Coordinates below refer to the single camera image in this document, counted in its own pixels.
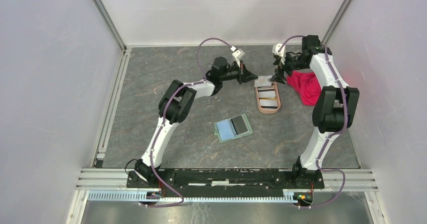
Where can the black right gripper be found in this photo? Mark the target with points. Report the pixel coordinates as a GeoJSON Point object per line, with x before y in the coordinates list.
{"type": "Point", "coordinates": [278, 76]}

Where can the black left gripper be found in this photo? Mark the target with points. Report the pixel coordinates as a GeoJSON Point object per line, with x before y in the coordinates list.
{"type": "Point", "coordinates": [244, 75]}

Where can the black credit card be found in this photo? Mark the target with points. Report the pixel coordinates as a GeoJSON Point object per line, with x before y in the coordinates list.
{"type": "Point", "coordinates": [239, 125]}

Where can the white VIP card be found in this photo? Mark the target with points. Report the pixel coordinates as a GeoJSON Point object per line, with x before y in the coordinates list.
{"type": "Point", "coordinates": [263, 81]}

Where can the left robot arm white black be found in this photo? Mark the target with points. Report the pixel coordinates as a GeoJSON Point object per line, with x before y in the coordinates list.
{"type": "Point", "coordinates": [176, 103]}

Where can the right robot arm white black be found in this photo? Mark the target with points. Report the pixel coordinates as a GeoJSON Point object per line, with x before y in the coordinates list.
{"type": "Point", "coordinates": [335, 108]}

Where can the silver card with black stripe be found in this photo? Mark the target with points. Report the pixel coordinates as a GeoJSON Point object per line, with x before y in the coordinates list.
{"type": "Point", "coordinates": [268, 103]}

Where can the pink oval card tray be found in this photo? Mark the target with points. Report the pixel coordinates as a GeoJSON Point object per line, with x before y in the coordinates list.
{"type": "Point", "coordinates": [268, 111]}

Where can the crumpled red cloth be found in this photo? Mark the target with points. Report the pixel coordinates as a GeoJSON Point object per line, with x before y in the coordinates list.
{"type": "Point", "coordinates": [306, 85]}

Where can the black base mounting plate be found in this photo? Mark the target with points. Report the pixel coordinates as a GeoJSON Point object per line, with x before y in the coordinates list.
{"type": "Point", "coordinates": [240, 182]}

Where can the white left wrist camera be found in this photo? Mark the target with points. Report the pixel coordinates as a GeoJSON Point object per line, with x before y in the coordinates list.
{"type": "Point", "coordinates": [237, 54]}

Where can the aluminium frame rail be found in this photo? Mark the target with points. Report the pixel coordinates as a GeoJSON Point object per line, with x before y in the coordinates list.
{"type": "Point", "coordinates": [151, 186]}

